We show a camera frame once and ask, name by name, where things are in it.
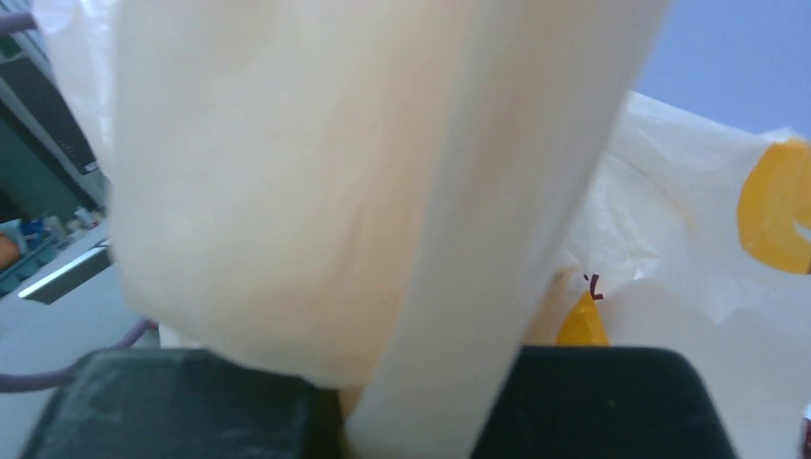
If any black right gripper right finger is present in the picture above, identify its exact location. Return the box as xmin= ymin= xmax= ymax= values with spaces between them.
xmin=472 ymin=346 xmax=736 ymax=458

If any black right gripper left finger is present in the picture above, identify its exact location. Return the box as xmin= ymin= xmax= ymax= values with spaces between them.
xmin=22 ymin=349 xmax=342 ymax=458

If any orange translucent plastic grocery bag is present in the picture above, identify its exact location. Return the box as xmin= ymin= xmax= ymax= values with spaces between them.
xmin=33 ymin=1 xmax=810 ymax=458

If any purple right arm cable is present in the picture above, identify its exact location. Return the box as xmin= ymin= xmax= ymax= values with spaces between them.
xmin=0 ymin=317 xmax=157 ymax=395

